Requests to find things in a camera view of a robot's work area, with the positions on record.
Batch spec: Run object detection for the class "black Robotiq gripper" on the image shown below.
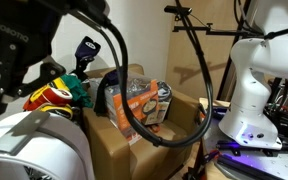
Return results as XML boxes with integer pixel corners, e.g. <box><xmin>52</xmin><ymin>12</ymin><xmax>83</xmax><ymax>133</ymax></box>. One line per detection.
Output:
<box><xmin>0</xmin><ymin>0</ymin><xmax>67</xmax><ymax>119</ymax></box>

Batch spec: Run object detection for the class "white rectangular block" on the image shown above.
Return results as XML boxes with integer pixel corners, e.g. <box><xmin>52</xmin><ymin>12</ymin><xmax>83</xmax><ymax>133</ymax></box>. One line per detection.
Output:
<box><xmin>0</xmin><ymin>110</ymin><xmax>51</xmax><ymax>157</ymax></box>

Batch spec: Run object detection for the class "red white golf headcover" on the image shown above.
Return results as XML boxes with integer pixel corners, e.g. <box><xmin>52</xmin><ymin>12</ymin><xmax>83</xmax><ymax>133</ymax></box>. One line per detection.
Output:
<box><xmin>27</xmin><ymin>87</ymin><xmax>73</xmax><ymax>109</ymax></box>

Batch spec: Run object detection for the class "teal green golf headcover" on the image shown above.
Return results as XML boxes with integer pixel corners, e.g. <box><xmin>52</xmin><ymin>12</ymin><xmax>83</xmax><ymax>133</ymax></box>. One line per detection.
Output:
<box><xmin>62</xmin><ymin>73</ymin><xmax>94</xmax><ymax>109</ymax></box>

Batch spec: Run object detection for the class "black blue handheld tool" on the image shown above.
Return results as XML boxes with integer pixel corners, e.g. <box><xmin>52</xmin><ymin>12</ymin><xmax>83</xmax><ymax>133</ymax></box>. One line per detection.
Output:
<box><xmin>72</xmin><ymin>35</ymin><xmax>102</xmax><ymax>81</ymax></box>

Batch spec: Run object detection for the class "purple golf headcover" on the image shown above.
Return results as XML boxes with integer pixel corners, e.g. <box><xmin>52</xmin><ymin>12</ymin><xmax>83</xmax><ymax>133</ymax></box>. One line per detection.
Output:
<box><xmin>93</xmin><ymin>68</ymin><xmax>129</xmax><ymax>116</ymax></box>

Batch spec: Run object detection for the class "orange snack bag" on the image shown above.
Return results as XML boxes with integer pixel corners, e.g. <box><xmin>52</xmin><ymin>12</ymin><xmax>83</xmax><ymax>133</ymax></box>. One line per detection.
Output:
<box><xmin>104</xmin><ymin>79</ymin><xmax>161</xmax><ymax>133</ymax></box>

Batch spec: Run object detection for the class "small orange plastic piece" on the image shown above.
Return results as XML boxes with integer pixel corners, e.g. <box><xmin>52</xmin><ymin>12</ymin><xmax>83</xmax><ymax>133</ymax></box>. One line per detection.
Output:
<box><xmin>150</xmin><ymin>123</ymin><xmax>162</xmax><ymax>134</ymax></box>

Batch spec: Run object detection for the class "clear plastic bag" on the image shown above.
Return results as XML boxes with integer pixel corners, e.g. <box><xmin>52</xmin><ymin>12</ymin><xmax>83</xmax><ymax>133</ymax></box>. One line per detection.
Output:
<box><xmin>155</xmin><ymin>80</ymin><xmax>174</xmax><ymax>126</ymax></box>

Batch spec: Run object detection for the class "tall brown wooden panel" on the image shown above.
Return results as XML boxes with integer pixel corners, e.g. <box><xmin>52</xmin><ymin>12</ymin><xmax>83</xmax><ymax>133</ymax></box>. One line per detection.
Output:
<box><xmin>165</xmin><ymin>0</ymin><xmax>252</xmax><ymax>101</ymax></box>

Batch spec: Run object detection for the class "cardboard box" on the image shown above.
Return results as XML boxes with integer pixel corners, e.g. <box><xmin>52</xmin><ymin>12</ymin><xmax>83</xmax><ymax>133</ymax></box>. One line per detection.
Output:
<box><xmin>80</xmin><ymin>63</ymin><xmax>202</xmax><ymax>180</ymax></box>

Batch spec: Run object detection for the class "orange black bar clamp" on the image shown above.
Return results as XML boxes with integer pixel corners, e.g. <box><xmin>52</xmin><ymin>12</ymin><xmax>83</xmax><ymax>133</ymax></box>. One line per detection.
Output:
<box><xmin>193</xmin><ymin>101</ymin><xmax>212</xmax><ymax>143</ymax></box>
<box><xmin>186</xmin><ymin>149</ymin><xmax>221</xmax><ymax>180</ymax></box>

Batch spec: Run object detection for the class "black controller equipment stack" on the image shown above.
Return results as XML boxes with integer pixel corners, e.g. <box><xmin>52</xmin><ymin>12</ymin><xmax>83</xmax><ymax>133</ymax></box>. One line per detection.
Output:
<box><xmin>263</xmin><ymin>78</ymin><xmax>288</xmax><ymax>136</ymax></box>

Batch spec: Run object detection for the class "metal breadboard robot table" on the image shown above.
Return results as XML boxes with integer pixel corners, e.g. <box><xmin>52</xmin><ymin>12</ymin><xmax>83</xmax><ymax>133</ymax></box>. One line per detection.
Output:
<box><xmin>198</xmin><ymin>97</ymin><xmax>288</xmax><ymax>180</ymax></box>

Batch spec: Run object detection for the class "black stereo camera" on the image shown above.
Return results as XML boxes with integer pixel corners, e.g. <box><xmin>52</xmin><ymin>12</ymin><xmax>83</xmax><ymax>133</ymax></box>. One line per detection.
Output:
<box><xmin>164</xmin><ymin>4</ymin><xmax>193</xmax><ymax>16</ymax></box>

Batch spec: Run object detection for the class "black mounting bracket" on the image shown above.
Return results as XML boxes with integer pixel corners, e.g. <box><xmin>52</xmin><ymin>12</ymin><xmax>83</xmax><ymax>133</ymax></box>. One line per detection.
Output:
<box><xmin>206</xmin><ymin>105</ymin><xmax>232</xmax><ymax>121</ymax></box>

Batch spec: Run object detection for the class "black camera boom stand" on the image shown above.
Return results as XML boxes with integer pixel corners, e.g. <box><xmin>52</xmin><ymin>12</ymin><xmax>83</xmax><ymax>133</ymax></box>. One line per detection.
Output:
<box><xmin>172</xmin><ymin>0</ymin><xmax>278</xmax><ymax>101</ymax></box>

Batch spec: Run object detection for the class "black aluminium rail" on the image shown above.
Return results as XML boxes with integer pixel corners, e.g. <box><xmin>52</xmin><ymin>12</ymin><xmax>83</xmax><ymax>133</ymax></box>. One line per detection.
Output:
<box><xmin>216</xmin><ymin>139</ymin><xmax>288</xmax><ymax>159</ymax></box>

